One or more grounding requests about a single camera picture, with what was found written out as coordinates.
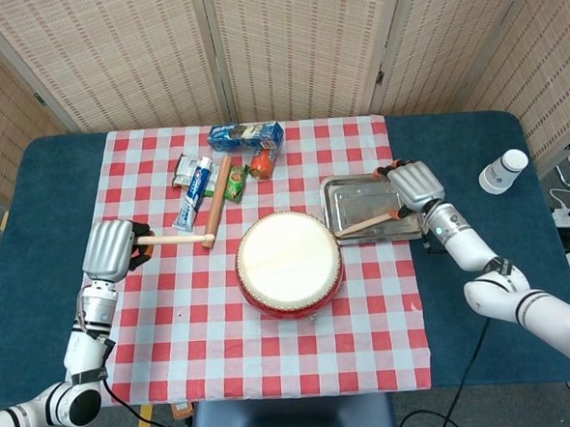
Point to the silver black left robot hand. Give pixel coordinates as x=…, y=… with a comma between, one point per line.
x=105, y=248

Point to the white blue toothpaste tube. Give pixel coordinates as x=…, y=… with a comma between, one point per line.
x=192, y=195

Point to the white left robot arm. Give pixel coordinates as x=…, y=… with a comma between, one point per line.
x=87, y=342

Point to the stainless steel tray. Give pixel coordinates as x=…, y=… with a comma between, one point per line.
x=357, y=199

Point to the light wooden drumstick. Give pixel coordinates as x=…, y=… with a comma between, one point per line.
x=170, y=239
x=368, y=223

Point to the orange snack packet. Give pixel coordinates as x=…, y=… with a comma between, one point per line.
x=262, y=164

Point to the wooden rolling pin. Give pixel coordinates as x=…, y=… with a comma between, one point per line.
x=216, y=198

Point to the red white checkered tablecloth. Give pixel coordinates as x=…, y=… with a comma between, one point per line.
x=226, y=362

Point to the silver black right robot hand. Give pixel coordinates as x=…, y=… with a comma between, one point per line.
x=416, y=186

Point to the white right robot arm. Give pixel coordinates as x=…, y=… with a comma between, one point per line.
x=466, y=241

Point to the small orange box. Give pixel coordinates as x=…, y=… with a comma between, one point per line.
x=182, y=410

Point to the green snack packet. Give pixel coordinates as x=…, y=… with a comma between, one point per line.
x=236, y=183

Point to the silver brown foil packet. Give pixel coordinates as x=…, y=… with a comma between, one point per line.
x=183, y=170

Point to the white plastic bottle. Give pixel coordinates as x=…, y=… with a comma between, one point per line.
x=500, y=173

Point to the black metal screen hinge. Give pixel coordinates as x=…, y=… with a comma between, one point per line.
x=380, y=77
x=40, y=99

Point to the red drum with white skin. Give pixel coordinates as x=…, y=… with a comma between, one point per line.
x=287, y=257

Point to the woven bamboo folding screen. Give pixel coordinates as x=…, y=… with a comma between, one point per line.
x=294, y=43

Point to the dark blue chair seat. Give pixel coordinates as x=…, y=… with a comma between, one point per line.
x=293, y=421

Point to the blue cookie package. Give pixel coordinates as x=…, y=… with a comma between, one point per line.
x=244, y=136

